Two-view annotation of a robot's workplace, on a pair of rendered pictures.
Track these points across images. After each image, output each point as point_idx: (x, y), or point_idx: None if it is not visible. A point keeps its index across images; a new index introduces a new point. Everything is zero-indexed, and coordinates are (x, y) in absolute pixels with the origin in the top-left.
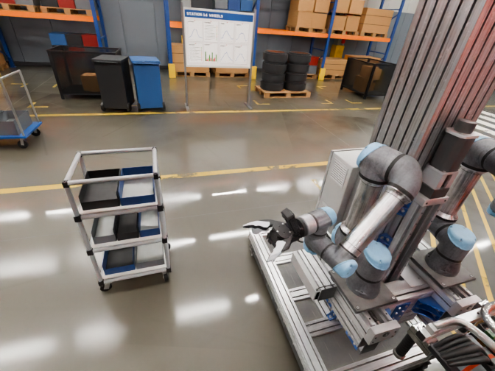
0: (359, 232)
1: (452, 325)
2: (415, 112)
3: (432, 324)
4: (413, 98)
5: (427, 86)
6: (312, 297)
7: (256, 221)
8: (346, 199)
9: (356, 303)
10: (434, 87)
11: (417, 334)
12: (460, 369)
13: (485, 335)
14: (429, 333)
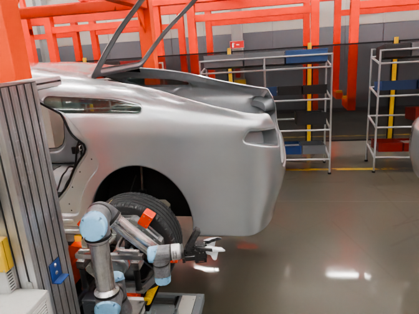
0: (149, 238)
1: (122, 253)
2: (47, 194)
3: (136, 251)
4: (40, 187)
5: (43, 172)
6: None
7: (213, 248)
8: None
9: (138, 303)
10: (46, 169)
11: (143, 258)
12: (128, 263)
13: (118, 242)
14: (139, 253)
